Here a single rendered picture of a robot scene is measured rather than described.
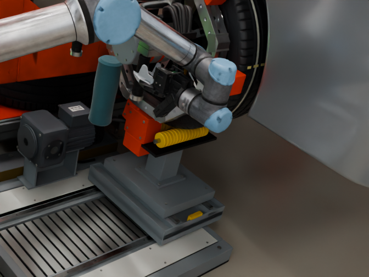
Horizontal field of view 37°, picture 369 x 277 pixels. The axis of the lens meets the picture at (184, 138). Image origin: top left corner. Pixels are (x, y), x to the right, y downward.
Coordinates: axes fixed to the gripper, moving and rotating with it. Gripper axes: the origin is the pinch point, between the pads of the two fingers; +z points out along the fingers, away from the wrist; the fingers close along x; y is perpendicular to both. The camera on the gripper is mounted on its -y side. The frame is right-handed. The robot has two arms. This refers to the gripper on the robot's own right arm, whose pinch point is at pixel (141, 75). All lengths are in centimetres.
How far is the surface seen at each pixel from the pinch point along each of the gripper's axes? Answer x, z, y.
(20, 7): 7, 60, -1
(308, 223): -109, -26, -83
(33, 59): 0, 60, -22
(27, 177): 1, 52, -73
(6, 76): 10, 60, -27
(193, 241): -38, -12, -75
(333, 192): -149, -17, -82
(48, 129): 2, 41, -42
